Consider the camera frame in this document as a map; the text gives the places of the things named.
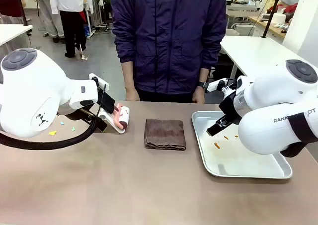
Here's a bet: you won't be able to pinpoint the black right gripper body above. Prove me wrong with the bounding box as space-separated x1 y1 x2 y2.
218 90 243 125

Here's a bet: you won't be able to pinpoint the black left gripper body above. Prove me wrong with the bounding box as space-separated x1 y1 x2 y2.
97 90 116 114

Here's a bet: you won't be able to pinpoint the pink lint roller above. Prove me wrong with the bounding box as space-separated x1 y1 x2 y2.
113 103 131 131

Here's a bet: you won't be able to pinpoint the brown towel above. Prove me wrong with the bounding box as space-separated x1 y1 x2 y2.
144 118 187 151

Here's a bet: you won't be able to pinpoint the person's right forearm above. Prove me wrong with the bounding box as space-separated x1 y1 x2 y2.
121 61 136 90

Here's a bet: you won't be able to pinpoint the person's left forearm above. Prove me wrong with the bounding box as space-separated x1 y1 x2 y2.
198 68 208 83

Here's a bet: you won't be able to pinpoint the person's right hand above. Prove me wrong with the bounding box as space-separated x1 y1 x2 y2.
125 87 141 102

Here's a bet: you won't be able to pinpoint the person's left hand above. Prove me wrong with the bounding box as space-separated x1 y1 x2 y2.
192 86 206 104

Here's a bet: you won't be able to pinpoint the silver metal tray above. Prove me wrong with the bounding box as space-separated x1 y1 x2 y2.
191 110 293 180

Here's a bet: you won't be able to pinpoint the person's black trousers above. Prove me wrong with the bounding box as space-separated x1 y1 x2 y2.
135 84 199 103

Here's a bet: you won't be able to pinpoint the large white table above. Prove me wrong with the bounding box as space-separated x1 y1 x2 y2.
220 35 311 78

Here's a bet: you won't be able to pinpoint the bystander in black trousers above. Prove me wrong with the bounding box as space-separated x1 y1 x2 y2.
48 0 94 59

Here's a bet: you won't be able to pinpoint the person's purple jacket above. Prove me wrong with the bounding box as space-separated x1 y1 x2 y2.
111 0 227 94

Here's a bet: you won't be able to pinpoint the wooden top desk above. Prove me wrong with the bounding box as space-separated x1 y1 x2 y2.
248 15 290 39

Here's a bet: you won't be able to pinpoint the bystander in white clothes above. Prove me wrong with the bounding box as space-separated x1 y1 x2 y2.
29 0 65 43

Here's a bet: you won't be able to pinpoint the black stand pole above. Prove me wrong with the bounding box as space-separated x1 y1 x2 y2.
260 0 284 39
18 0 28 27

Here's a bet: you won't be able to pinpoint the small white table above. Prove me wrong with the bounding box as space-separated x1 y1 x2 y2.
0 23 33 47

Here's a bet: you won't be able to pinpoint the bystander in maroon top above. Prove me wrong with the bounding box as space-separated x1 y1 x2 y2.
0 0 27 24

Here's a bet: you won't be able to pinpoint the thin black camera cable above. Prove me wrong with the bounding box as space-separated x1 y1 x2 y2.
98 83 107 113

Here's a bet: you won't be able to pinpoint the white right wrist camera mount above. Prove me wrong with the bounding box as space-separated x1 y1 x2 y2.
205 77 237 94

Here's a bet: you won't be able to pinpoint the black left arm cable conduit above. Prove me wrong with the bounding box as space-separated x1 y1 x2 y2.
0 112 101 150

